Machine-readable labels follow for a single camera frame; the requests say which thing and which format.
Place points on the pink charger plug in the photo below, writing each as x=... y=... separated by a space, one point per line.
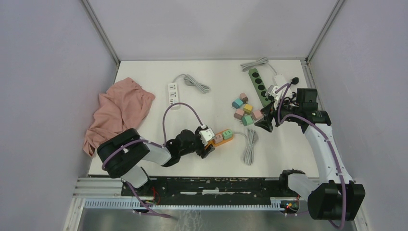
x=239 y=114

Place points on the green power strip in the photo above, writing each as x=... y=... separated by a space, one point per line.
x=259 y=86

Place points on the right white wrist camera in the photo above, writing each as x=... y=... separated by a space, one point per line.
x=274 y=92

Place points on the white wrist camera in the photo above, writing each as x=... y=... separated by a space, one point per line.
x=274 y=92
x=205 y=133

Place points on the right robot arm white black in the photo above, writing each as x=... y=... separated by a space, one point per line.
x=336 y=196

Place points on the pink charger plug end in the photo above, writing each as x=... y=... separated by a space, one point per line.
x=243 y=97

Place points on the yellow charger plug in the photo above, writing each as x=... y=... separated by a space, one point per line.
x=247 y=108

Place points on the black mounting base plate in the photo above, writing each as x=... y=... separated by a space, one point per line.
x=213 y=191

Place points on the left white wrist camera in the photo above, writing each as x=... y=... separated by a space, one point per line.
x=205 y=133

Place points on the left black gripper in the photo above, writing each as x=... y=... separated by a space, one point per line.
x=203 y=152

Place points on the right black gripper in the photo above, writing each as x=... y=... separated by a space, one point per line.
x=266 y=122

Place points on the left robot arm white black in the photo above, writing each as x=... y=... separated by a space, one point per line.
x=120 y=155

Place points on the pink cloth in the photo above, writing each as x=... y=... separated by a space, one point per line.
x=124 y=105

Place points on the orange power strip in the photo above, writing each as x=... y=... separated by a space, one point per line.
x=223 y=142

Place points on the teal usb charger plug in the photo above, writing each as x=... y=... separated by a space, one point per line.
x=237 y=103

